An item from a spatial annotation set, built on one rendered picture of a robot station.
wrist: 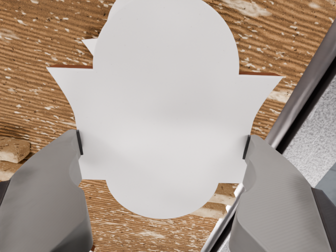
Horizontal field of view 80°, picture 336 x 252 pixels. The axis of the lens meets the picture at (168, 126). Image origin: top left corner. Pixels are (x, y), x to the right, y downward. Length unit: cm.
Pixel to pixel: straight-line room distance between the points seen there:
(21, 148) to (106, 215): 16
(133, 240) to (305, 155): 30
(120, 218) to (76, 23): 27
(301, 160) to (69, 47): 33
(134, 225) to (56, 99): 22
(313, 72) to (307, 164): 14
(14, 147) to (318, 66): 36
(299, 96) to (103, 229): 34
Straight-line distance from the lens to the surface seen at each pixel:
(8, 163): 32
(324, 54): 29
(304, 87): 29
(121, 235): 39
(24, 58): 26
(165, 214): 16
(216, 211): 30
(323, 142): 35
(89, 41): 21
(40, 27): 24
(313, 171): 38
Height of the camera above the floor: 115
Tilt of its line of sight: 62 degrees down
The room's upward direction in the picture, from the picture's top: 178 degrees clockwise
